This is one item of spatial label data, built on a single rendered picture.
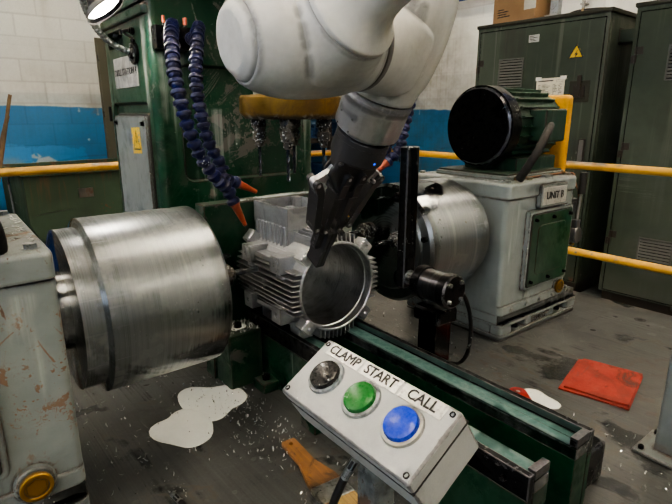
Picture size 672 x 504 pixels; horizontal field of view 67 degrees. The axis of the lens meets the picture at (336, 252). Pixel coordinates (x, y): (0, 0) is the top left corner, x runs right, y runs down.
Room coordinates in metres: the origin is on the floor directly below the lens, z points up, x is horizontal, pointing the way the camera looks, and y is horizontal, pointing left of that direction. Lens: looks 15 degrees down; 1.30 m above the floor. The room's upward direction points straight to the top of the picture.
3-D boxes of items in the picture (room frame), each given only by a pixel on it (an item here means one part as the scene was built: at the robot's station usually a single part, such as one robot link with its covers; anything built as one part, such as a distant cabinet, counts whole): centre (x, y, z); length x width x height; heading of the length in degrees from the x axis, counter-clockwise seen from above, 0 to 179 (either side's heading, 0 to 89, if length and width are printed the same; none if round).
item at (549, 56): (4.08, -1.60, 0.99); 1.02 x 0.49 x 1.98; 40
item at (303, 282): (0.92, 0.06, 1.02); 0.20 x 0.19 x 0.19; 38
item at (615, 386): (0.89, -0.51, 0.80); 0.15 x 0.12 x 0.01; 142
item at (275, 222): (0.95, 0.08, 1.11); 0.12 x 0.11 x 0.07; 38
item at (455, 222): (1.12, -0.20, 1.04); 0.41 x 0.25 x 0.25; 128
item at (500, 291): (1.29, -0.41, 0.99); 0.35 x 0.31 x 0.37; 128
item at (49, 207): (4.85, 2.39, 0.43); 1.20 x 0.94 x 0.85; 132
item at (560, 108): (1.29, -0.46, 1.16); 0.33 x 0.26 x 0.42; 128
